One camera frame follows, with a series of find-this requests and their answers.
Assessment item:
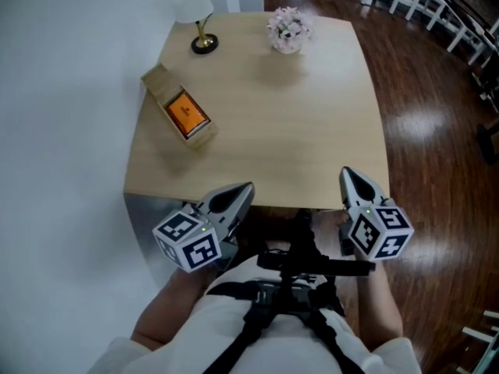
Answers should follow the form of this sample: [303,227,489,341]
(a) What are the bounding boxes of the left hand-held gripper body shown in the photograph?
[152,203,242,274]

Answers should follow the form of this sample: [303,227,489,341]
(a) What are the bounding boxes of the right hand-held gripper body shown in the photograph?
[338,199,415,262]

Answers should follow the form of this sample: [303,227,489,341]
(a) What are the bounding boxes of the orange box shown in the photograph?
[163,93,211,139]

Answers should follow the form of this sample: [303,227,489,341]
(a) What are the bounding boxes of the wooden box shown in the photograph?
[140,62,219,150]

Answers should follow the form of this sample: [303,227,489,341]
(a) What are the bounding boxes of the person's left forearm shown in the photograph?
[130,265,219,352]

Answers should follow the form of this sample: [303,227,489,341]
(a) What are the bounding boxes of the person's right forearm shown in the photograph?
[352,259,405,354]

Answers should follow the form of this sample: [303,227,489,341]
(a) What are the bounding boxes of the black chest-mounted device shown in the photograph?
[257,208,377,284]

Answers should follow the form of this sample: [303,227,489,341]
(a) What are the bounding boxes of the person's white shirt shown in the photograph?
[87,263,424,374]

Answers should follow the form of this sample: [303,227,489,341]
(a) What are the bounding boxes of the black chest harness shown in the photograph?
[206,278,367,374]

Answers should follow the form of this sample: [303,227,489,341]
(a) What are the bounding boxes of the round wooden table black base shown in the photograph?
[477,118,499,167]

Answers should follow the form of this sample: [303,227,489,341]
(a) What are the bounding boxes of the pink flowers in white vase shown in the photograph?
[266,5,316,56]

